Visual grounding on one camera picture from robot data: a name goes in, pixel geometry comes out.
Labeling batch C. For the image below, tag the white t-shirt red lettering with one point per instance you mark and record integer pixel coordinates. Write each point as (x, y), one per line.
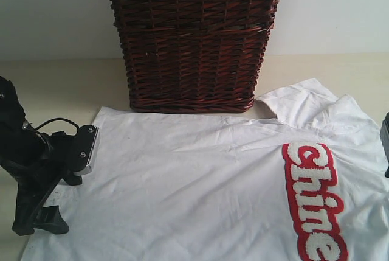
(308, 184)

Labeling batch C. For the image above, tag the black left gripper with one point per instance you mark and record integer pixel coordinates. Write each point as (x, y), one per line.
(42, 166)

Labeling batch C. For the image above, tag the dark red wicker basket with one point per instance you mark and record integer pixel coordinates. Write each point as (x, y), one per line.
(193, 56)

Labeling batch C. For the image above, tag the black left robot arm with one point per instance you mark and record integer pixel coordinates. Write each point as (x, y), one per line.
(16, 131)

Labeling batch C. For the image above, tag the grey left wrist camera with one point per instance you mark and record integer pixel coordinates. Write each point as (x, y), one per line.
(84, 150)

